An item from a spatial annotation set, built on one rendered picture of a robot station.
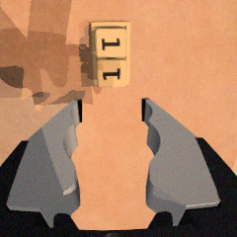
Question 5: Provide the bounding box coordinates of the tan cube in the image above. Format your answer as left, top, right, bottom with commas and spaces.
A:
96, 27, 126, 58
97, 57, 126, 88

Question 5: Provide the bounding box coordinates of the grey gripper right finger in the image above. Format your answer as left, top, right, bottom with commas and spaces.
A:
141, 98, 237, 237

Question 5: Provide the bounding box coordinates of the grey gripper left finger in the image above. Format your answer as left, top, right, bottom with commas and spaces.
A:
0, 99, 82, 237

